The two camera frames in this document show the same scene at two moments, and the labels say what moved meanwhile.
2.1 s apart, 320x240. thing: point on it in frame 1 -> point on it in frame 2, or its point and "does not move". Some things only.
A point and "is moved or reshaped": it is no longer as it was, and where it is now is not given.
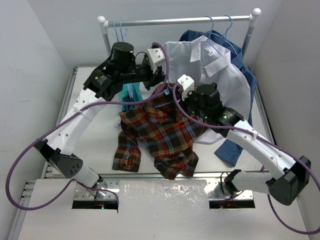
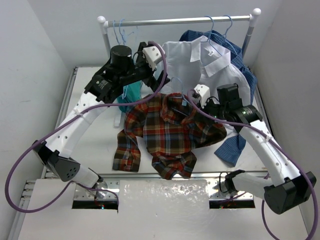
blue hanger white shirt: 209,34 does not move
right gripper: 183,103 -> 208,103
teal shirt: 130,92 does not move
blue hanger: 166,97 -> 175,109
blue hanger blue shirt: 225,33 does not move
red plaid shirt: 168,129 is moved or reshaped
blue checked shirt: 231,150 does not move
